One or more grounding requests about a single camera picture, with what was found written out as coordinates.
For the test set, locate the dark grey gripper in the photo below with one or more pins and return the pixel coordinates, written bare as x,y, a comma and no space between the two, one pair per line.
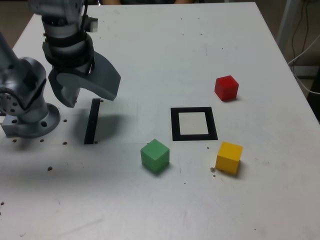
75,70

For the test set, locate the green cube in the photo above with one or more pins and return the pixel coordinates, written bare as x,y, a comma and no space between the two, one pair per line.
155,155

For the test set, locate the red cube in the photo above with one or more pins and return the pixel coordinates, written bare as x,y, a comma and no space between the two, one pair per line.
225,87

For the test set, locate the yellow cube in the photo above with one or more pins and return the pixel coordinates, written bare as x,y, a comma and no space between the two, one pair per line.
228,157

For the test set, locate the black tape square outline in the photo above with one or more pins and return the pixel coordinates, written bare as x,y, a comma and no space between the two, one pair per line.
175,125

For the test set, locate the black tape strip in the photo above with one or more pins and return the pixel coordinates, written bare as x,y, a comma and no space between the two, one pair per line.
91,122

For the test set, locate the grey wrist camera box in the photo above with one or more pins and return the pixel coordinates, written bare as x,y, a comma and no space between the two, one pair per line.
92,24

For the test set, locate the white metal post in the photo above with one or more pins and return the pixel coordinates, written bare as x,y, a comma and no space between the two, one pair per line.
286,22

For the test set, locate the white wall duct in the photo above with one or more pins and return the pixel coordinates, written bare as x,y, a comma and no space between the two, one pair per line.
307,71

